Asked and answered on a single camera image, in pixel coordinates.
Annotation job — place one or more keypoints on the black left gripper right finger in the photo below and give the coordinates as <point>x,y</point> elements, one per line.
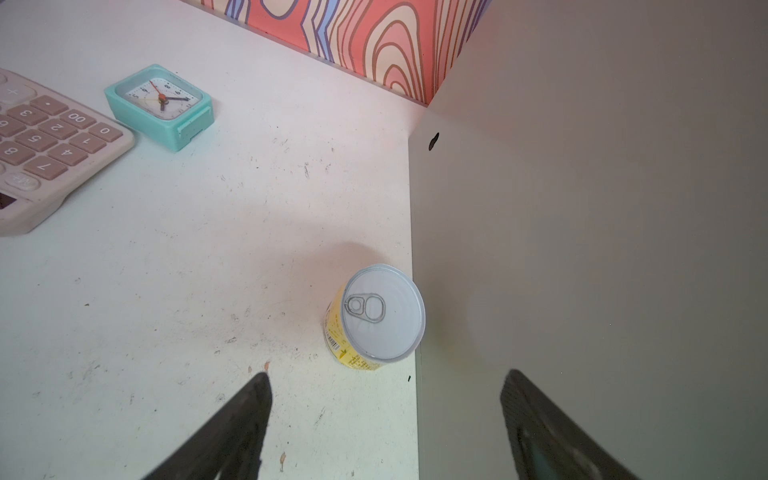
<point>545,442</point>

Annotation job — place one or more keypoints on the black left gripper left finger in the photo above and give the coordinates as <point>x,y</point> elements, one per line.
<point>229,444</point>

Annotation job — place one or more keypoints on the pale tin can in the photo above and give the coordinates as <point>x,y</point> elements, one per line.
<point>377,318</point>

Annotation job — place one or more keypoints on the grey metal cabinet box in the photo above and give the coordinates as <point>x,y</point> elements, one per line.
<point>589,206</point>

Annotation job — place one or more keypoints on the mint green alarm clock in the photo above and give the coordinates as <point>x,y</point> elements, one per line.
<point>161,105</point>

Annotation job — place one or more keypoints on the pink desk calculator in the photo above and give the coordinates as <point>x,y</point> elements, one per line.
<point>50,146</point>

